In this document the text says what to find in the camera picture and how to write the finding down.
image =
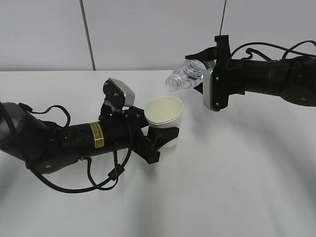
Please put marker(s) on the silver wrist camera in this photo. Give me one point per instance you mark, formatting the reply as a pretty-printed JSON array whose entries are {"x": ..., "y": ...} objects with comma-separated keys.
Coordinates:
[
  {"x": 117, "y": 94},
  {"x": 215, "y": 97}
]

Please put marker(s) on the white paper cup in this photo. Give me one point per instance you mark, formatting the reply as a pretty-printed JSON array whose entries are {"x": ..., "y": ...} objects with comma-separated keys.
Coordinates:
[{"x": 164, "y": 112}]

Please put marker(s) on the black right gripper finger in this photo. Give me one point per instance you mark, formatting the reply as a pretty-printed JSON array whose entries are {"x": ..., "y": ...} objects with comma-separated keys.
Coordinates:
[
  {"x": 209, "y": 54},
  {"x": 199, "y": 88}
]

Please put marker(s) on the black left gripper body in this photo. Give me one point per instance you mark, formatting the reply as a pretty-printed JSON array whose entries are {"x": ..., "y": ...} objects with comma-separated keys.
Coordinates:
[{"x": 121, "y": 135}]

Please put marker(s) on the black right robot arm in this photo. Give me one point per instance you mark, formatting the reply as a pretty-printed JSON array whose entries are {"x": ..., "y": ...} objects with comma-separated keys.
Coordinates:
[{"x": 292, "y": 78}]

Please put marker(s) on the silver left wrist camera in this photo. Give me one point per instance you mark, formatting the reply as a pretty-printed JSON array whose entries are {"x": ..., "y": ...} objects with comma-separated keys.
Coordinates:
[{"x": 117, "y": 94}]

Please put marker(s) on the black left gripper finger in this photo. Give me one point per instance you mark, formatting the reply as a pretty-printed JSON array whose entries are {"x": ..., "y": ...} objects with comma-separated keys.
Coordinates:
[
  {"x": 161, "y": 138},
  {"x": 134, "y": 115}
]

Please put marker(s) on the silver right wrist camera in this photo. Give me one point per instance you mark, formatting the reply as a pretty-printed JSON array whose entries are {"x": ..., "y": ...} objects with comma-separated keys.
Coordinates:
[{"x": 215, "y": 97}]

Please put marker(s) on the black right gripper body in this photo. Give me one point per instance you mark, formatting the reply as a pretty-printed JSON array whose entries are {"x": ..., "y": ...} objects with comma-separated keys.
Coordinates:
[{"x": 227, "y": 69}]

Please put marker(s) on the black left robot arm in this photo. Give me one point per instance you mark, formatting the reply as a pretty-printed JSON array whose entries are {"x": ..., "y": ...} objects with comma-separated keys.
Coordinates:
[{"x": 52, "y": 147}]

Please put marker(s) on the clear water bottle green label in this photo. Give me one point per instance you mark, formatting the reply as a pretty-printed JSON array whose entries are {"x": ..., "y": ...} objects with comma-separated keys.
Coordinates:
[{"x": 185, "y": 76}]

